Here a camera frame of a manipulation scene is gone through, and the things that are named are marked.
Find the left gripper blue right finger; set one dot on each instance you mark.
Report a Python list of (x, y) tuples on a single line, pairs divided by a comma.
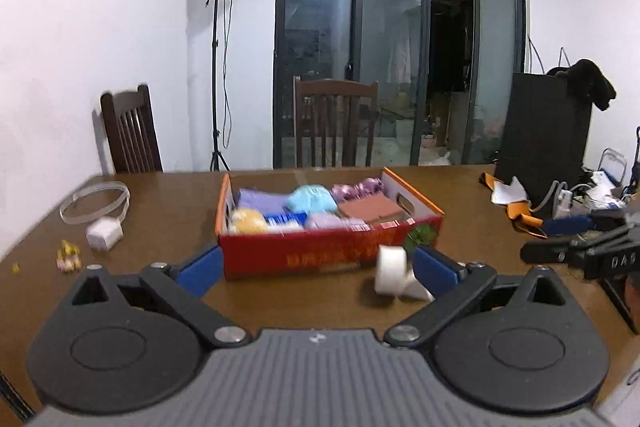
[(435, 271)]

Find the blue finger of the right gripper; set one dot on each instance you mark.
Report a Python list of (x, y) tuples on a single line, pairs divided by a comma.
[(571, 225)]

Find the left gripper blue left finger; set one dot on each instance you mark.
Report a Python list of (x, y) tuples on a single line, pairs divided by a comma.
[(201, 272)]

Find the yellow white hamster plush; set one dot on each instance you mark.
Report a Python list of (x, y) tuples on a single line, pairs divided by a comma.
[(244, 221)]

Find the blue tissue pack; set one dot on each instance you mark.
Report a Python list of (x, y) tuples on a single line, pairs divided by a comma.
[(286, 222)]

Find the blue fluffy monster plush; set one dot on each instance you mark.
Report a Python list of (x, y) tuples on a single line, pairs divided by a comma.
[(311, 198)]

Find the purple woven cloth pouch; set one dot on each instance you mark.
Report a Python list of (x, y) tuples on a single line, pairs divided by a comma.
[(263, 202)]

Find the white orange paper pieces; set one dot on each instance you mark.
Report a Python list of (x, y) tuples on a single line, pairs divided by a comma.
[(512, 197)]

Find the red orange cardboard box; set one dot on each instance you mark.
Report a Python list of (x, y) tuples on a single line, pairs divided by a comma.
[(285, 253)]

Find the black bag on table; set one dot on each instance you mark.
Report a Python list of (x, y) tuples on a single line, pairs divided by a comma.
[(545, 135)]

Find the light purple plush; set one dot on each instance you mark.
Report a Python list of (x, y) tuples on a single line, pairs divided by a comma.
[(331, 221)]

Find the yellow pink small candies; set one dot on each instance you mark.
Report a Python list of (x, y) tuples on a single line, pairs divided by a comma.
[(68, 258)]

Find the dark wooden chair by door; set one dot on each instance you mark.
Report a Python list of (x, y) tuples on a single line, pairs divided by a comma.
[(327, 113)]

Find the black glass sliding door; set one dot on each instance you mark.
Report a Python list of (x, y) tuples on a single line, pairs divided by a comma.
[(444, 70)]

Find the black studio light stand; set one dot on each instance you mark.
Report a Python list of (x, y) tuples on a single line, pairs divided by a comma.
[(222, 120)]

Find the white charger with cable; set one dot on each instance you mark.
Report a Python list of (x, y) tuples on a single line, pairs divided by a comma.
[(104, 226)]

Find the dark wooden chair by wall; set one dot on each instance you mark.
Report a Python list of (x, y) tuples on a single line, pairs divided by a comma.
[(130, 132)]

